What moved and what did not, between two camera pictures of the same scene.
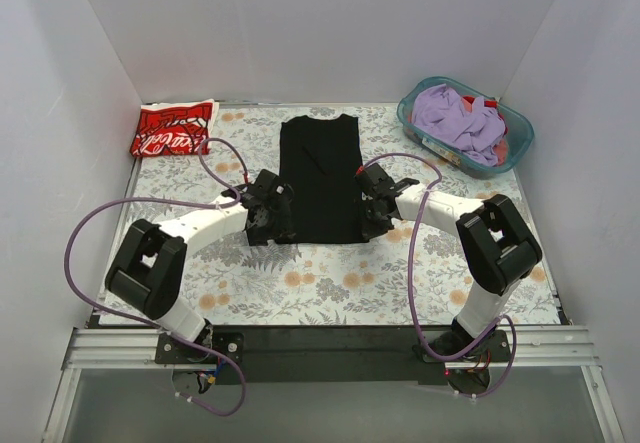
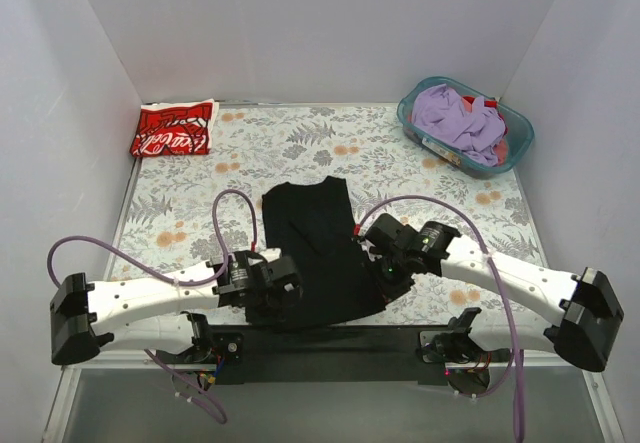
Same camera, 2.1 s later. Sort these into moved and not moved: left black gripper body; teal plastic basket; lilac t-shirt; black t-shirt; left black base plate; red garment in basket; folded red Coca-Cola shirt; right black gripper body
Moved: left black gripper body; black t-shirt; right black gripper body
Not moved: lilac t-shirt; teal plastic basket; red garment in basket; folded red Coca-Cola shirt; left black base plate
